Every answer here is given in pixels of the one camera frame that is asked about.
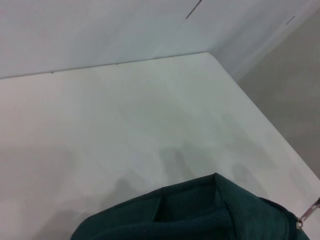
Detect dark teal lunch bag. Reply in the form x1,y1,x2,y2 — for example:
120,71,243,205
69,172,320,240

